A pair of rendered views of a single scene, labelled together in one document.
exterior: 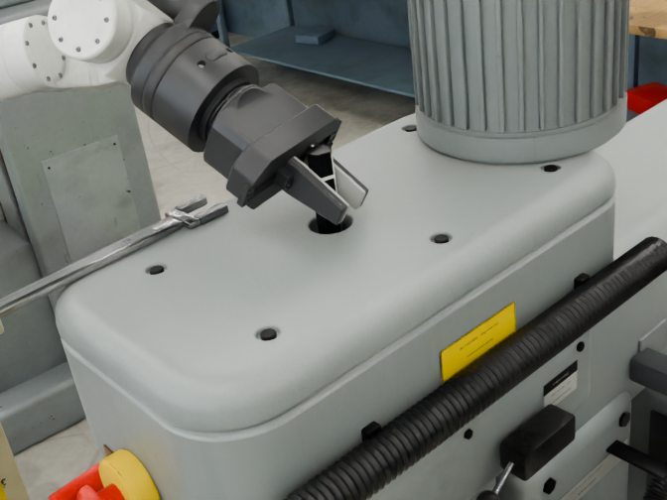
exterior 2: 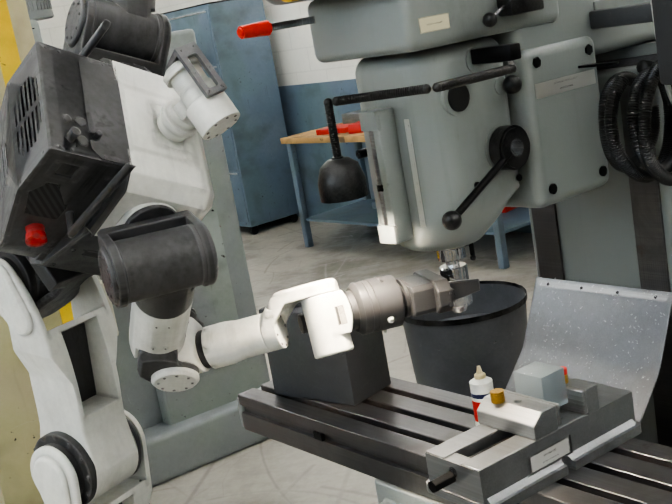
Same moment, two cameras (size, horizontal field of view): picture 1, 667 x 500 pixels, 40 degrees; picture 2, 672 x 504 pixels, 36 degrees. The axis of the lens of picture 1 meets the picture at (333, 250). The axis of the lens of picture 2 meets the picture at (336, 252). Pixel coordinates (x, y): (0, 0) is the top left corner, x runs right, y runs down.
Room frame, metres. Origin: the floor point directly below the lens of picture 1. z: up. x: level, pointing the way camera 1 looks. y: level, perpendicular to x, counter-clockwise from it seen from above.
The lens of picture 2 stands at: (-0.99, 0.13, 1.70)
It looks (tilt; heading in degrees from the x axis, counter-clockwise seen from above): 13 degrees down; 2
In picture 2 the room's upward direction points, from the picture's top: 10 degrees counter-clockwise
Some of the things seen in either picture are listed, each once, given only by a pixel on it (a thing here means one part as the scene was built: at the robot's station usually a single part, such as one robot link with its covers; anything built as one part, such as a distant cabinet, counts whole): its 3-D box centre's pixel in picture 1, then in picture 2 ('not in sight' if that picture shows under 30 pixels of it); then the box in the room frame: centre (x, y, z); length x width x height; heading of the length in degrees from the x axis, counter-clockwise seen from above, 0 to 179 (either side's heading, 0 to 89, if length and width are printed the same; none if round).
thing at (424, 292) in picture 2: not in sight; (405, 298); (0.66, 0.09, 1.23); 0.13 x 0.12 x 0.10; 17
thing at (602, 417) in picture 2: not in sight; (532, 428); (0.54, -0.07, 1.02); 0.35 x 0.15 x 0.11; 126
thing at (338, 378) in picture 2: not in sight; (323, 343); (1.02, 0.26, 1.07); 0.22 x 0.12 x 0.20; 49
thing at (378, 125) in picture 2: not in sight; (386, 176); (0.62, 0.09, 1.45); 0.04 x 0.04 x 0.21; 38
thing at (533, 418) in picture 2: not in sight; (517, 413); (0.53, -0.05, 1.06); 0.12 x 0.06 x 0.04; 36
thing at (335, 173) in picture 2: not in sight; (341, 177); (0.53, 0.16, 1.47); 0.07 x 0.07 x 0.06
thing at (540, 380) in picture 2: not in sight; (540, 387); (0.56, -0.10, 1.08); 0.06 x 0.05 x 0.06; 36
